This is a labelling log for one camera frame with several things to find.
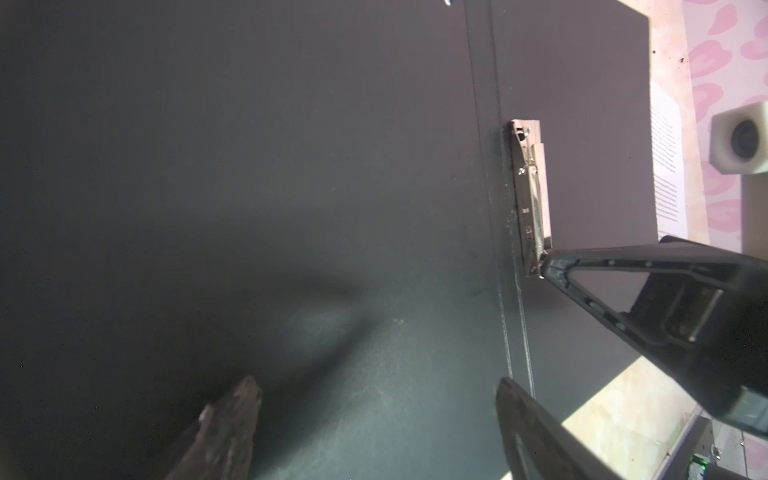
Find metal folder clip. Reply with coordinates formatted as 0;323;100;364
510;119;552;278

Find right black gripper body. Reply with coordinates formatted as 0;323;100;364
629;257;767;437

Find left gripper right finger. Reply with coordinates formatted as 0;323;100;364
495;377;618;479

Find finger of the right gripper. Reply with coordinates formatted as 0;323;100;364
540;236;767;384

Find printed paper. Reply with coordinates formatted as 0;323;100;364
650;82;689;239

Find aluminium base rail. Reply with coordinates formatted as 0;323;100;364
652;407;767;479

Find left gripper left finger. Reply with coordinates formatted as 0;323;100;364
164;376;262;479

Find black file folder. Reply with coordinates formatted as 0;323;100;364
1;1;656;479

